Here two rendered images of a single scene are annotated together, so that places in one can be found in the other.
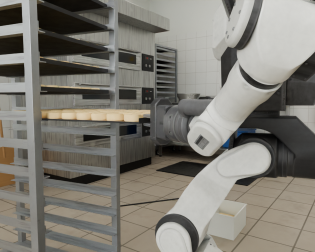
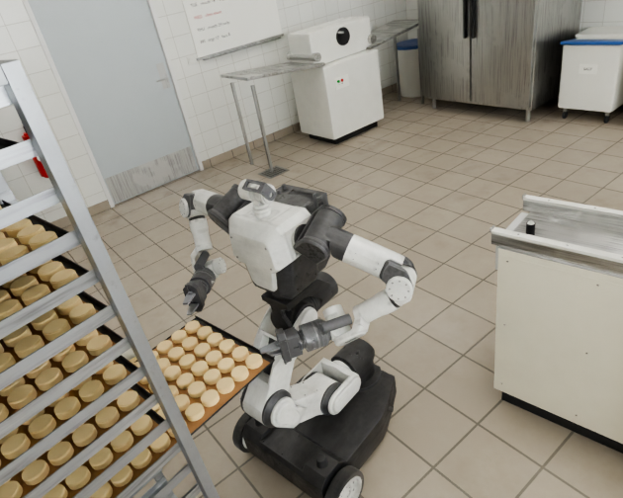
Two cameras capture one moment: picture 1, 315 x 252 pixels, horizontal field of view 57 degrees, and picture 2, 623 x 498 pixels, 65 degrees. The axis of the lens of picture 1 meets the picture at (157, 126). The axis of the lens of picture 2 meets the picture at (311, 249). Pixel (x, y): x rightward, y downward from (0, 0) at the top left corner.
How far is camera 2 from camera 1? 140 cm
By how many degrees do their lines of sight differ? 68
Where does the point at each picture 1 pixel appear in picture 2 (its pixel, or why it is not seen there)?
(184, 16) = not seen: outside the picture
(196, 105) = (340, 324)
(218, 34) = (282, 260)
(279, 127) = (312, 290)
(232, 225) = not seen: hidden behind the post
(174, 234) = (286, 406)
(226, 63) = (286, 274)
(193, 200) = (279, 374)
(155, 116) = (288, 346)
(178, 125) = (324, 341)
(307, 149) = (326, 291)
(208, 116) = (363, 327)
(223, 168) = not seen: hidden behind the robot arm
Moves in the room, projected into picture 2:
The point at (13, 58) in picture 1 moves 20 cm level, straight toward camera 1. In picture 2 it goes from (128, 421) to (214, 400)
